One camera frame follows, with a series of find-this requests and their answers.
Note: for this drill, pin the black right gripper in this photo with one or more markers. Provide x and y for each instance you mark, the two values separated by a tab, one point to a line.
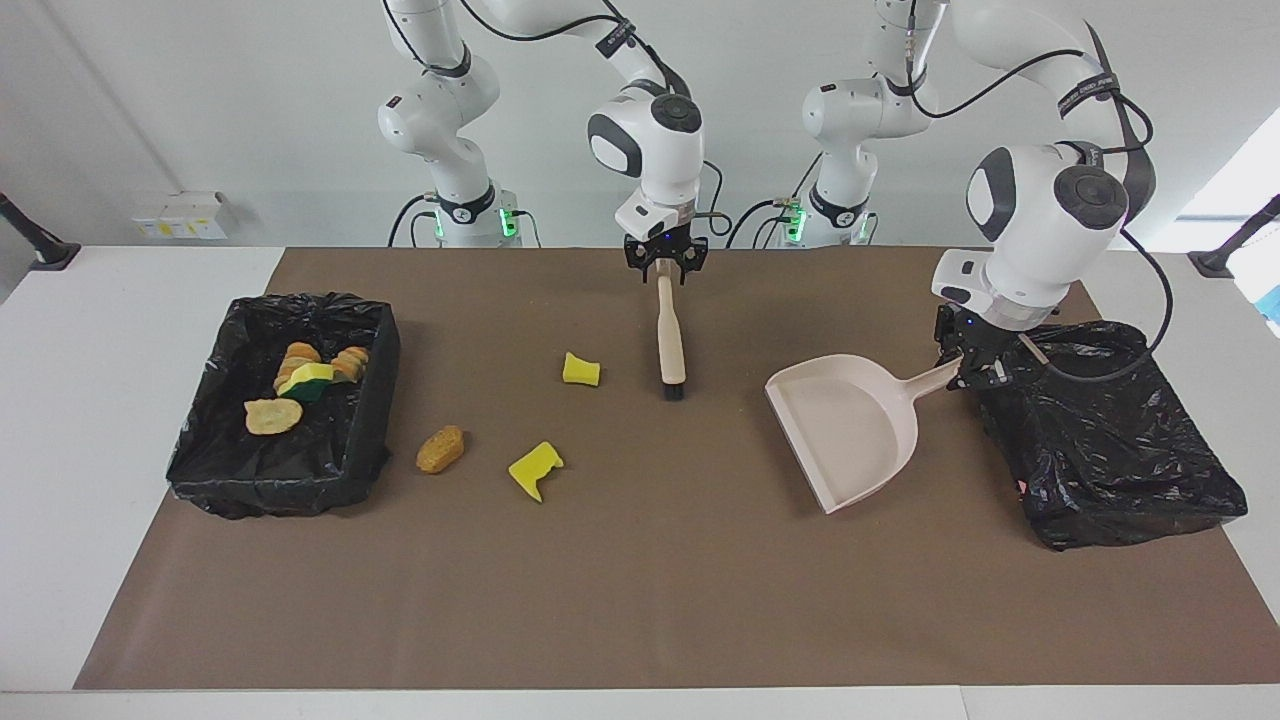
668	245

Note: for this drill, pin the notched yellow sponge piece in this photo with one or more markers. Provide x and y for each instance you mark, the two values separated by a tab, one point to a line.
535	468

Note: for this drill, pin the beige hand brush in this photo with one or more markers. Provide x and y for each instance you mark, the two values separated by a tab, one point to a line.
671	345

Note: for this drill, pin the black bag covered bin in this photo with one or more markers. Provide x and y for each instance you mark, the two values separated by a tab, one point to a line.
1100	450

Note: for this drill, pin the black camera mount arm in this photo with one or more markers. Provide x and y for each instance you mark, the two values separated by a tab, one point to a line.
1225	258
45	250

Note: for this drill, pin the beige plastic dustpan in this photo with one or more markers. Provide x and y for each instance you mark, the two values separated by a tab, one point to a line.
850	430

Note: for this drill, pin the beige fried food piece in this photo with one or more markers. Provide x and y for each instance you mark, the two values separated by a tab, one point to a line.
298	355
350	363
272	416

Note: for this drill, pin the white wall socket box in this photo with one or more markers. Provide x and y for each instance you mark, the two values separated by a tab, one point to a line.
185	215

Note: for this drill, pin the yellow sponge with green backing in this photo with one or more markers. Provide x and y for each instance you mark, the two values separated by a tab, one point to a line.
310	378

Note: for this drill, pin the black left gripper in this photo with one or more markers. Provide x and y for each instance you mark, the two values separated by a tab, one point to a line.
975	335

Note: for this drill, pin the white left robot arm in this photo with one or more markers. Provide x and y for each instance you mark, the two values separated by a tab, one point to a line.
1030	240

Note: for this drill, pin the brown table mat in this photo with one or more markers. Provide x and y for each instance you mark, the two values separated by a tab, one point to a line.
640	620

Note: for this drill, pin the small yellow sponge piece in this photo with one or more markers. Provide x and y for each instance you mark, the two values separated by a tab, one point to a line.
581	371

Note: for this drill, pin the brown fried nugget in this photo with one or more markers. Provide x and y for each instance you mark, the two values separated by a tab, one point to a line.
440	450

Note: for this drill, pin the light blue object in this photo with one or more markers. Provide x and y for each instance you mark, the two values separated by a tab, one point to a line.
1272	305

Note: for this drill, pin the open black lined trash bin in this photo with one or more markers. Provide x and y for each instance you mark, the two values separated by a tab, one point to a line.
230	470

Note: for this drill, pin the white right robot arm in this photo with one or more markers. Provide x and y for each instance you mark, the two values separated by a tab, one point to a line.
655	170

